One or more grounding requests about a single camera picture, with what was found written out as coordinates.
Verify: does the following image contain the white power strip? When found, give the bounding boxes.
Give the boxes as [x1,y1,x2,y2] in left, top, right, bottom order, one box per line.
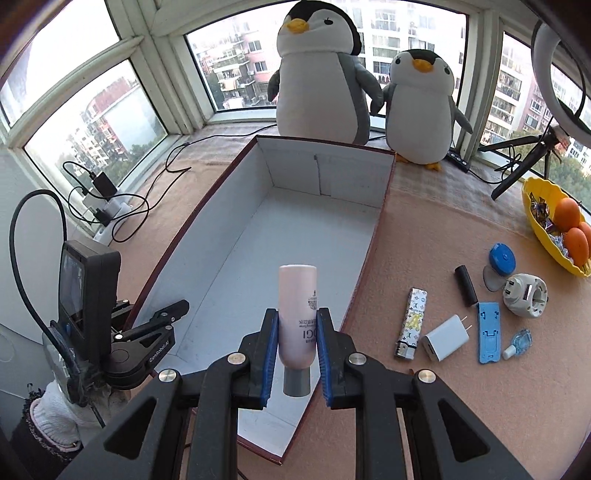
[82,187,131,245]

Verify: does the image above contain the orange fruit upper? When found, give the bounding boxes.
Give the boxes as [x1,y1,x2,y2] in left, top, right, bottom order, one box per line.
[552,197,581,232]

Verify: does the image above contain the small plush penguin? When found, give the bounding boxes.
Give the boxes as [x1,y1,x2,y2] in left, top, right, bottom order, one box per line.
[383,49,473,171]

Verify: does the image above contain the black power adapter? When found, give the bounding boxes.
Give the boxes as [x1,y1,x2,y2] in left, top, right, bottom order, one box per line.
[92,172,117,199]

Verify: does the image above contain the pink table mat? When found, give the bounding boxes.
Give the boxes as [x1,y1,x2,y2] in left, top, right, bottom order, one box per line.
[96,136,590,479]

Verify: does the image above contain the black cylinder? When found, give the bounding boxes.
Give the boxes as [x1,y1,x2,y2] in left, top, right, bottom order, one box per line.
[454,265,478,307]

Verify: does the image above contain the black tripod stand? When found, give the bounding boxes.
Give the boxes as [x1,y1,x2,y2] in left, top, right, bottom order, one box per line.
[478,125,566,201]

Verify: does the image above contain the orange fruit lower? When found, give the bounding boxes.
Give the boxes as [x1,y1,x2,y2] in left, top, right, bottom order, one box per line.
[563,227,589,268]

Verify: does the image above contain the white gloved left hand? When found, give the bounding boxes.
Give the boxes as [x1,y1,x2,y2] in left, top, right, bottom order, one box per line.
[29,380,128,453]

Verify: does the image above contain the white usb charger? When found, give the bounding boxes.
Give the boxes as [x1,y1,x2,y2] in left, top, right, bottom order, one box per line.
[421,314,471,362]

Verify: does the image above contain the pink lotion tube grey cap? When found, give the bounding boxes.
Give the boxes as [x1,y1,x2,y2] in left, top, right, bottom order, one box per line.
[279,264,318,398]

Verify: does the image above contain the orange fruit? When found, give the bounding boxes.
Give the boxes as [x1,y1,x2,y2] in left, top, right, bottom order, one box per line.
[552,197,581,232]
[563,227,589,268]

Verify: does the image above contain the yellow fruit bowl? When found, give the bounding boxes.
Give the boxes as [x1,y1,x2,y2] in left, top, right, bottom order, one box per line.
[522,178,590,278]

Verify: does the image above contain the blue round tape measure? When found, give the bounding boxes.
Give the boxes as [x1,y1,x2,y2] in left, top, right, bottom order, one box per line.
[489,242,516,277]

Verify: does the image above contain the blue plastic phone stand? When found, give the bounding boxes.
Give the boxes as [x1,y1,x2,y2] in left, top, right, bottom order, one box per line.
[478,302,501,364]

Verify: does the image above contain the patterned lighter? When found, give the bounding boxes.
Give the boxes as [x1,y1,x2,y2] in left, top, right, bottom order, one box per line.
[394,287,428,360]

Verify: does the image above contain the large plush penguin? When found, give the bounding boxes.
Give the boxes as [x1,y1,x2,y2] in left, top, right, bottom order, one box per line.
[267,1,385,145]

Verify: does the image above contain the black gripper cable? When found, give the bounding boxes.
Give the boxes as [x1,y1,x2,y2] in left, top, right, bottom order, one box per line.
[8,188,68,333]

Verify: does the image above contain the white round plug adapter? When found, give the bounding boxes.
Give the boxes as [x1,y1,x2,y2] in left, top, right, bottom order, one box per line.
[502,273,549,318]

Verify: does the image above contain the white cardboard box red rim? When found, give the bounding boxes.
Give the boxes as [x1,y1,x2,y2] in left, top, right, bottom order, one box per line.
[123,135,398,465]

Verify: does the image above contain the black cable on mat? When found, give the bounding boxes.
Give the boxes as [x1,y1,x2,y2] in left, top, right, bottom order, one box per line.
[61,121,280,245]

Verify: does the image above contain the small blue sanitizer bottle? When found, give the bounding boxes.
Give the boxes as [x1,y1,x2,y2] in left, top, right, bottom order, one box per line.
[502,329,533,360]

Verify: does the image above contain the white ring light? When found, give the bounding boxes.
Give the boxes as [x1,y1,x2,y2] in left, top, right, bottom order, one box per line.
[531,21,590,148]

